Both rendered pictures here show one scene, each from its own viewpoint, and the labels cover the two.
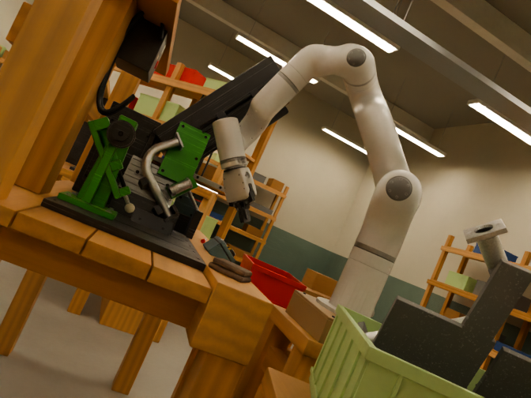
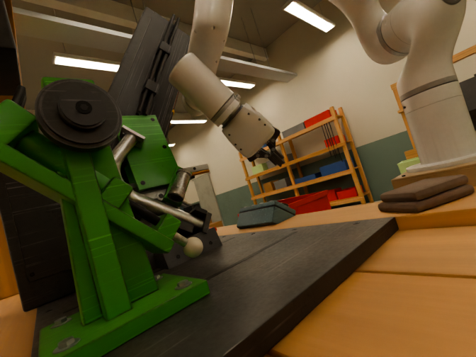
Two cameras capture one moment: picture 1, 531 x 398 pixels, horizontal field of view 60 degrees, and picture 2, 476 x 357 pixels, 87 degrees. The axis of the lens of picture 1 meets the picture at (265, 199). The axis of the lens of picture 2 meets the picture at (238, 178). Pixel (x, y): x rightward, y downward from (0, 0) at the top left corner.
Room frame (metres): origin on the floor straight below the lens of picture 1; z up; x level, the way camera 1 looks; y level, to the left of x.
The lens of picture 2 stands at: (0.95, 0.41, 0.99)
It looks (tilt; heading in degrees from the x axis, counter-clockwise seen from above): 4 degrees up; 334
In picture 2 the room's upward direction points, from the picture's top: 17 degrees counter-clockwise
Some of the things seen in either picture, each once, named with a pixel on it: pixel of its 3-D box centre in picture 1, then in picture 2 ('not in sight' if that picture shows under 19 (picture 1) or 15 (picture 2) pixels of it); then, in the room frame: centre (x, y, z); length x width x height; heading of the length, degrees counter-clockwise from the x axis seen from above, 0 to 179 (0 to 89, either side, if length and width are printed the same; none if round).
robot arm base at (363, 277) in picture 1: (360, 284); (439, 127); (1.29, -0.34, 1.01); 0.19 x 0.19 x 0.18
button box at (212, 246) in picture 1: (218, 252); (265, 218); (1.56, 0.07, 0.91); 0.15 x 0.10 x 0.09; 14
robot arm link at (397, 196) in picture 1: (390, 213); (423, 41); (1.25, -0.33, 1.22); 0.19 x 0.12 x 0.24; 161
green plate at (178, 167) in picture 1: (183, 154); (144, 154); (1.62, 0.33, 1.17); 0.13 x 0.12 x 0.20; 14
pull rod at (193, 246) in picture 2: (127, 200); (180, 240); (1.30, 0.35, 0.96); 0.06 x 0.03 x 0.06; 104
